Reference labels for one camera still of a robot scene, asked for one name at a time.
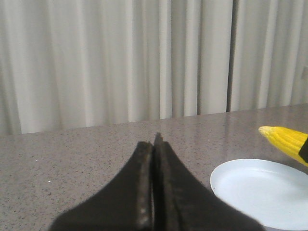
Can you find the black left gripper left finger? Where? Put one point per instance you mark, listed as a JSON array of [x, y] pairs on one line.
[[124, 204]]

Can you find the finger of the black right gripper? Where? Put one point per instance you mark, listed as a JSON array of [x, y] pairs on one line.
[[303, 153]]

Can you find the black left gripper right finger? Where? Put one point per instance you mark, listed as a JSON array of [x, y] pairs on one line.
[[183, 203]]

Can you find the yellow corn cob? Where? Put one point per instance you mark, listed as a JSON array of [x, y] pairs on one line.
[[287, 140]]

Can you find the light blue round plate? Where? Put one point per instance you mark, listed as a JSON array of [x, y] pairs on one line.
[[274, 194]]

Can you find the white pleated curtain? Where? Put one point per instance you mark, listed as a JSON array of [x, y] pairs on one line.
[[81, 63]]

